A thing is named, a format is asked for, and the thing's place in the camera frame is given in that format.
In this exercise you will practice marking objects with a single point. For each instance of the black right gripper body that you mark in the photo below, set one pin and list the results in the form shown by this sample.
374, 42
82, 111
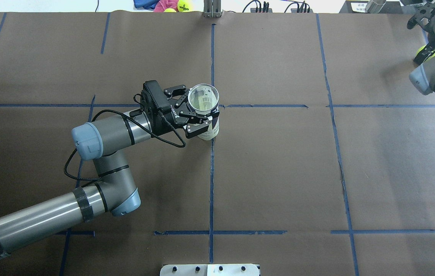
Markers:
426, 49

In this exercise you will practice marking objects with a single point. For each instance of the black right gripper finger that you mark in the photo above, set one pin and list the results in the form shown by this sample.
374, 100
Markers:
424, 53

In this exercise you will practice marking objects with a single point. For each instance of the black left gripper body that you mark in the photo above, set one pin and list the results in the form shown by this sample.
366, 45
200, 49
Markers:
167, 117

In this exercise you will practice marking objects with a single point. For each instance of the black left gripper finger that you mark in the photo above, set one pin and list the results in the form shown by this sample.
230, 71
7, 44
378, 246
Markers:
202, 126
177, 99

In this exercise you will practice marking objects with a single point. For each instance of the yellow tennis ball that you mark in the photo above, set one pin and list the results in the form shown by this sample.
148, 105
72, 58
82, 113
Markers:
185, 5
426, 51

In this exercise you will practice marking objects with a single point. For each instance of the clear plastic ball tube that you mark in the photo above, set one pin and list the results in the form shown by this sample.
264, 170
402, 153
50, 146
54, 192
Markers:
204, 100

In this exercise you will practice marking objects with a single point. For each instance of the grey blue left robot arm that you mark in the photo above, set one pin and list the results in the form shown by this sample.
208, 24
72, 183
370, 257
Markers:
64, 164

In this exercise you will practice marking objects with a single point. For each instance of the yellow tennis ball on cloth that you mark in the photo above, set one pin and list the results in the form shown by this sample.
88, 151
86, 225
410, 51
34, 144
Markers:
185, 5

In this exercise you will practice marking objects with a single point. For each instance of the small metal cup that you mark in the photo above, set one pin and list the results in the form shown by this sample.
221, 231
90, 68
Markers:
374, 6

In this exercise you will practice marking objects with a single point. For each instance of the pink cloth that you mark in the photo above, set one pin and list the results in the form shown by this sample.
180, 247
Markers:
164, 4

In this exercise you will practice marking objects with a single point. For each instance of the blue cloth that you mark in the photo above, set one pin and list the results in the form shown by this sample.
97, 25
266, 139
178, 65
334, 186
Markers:
145, 4

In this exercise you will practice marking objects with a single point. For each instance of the aluminium frame post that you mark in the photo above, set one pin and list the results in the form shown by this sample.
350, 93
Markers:
212, 9

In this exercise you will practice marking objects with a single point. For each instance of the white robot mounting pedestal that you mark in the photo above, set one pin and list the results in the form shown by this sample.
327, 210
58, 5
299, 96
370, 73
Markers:
240, 269

